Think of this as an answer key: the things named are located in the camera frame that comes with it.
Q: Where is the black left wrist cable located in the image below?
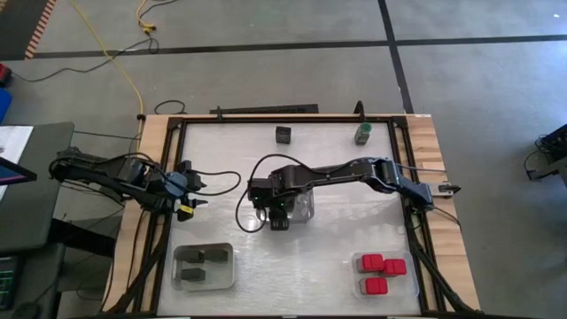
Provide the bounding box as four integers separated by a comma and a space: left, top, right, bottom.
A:
190, 169, 243, 197

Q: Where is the black equipment with cables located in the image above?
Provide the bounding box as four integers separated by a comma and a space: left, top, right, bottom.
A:
524, 122, 567, 183

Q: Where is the yellow cable with plug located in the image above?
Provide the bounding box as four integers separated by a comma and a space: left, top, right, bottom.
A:
135, 0, 157, 33

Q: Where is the black table frame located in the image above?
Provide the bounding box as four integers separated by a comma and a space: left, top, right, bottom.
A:
150, 113, 429, 318

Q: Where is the black cable loop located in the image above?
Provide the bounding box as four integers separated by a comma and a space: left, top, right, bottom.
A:
152, 98, 188, 116

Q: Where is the white paper sheet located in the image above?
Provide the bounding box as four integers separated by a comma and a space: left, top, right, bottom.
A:
0, 125, 35, 201

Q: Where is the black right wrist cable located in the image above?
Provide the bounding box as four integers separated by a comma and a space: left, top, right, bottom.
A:
234, 152, 311, 235

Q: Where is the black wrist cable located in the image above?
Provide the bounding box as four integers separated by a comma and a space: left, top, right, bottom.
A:
234, 152, 311, 235
190, 169, 243, 197

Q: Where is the grey side desk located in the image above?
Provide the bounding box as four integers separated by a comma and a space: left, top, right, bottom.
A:
0, 121, 75, 254

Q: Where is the clear plastic bin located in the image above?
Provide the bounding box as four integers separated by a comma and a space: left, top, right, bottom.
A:
351, 251, 420, 302

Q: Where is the blue object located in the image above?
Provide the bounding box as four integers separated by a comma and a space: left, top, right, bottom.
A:
0, 87, 13, 124

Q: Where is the black mat striped edge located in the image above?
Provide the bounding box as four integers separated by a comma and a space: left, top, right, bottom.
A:
0, 0, 58, 61

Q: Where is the grey translucent plastic bin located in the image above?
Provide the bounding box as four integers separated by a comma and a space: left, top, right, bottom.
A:
255, 188, 315, 224

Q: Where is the white plastic bin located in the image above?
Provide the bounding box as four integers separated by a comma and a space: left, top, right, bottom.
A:
171, 242, 236, 292

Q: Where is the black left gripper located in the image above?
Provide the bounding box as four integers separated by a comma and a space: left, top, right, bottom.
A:
164, 159, 210, 222

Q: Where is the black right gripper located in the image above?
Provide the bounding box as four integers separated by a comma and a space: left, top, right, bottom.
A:
246, 166, 296, 232

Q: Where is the long yellow cable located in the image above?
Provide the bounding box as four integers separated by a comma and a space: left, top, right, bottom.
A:
68, 0, 145, 136

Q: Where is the green-lidded oregano glass jar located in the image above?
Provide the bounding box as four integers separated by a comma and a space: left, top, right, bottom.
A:
353, 121, 374, 146

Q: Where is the red-lidded smoked paprika tin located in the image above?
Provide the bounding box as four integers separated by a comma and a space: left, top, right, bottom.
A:
382, 257, 408, 277
359, 276, 390, 296
356, 253, 386, 273

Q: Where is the dark tablet screen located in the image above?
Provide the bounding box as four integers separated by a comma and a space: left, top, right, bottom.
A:
0, 155, 38, 187

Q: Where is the thin black floor cable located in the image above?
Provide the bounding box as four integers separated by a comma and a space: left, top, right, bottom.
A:
11, 37, 160, 85

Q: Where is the black floor bar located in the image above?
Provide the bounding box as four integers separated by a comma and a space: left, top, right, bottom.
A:
209, 103, 320, 116

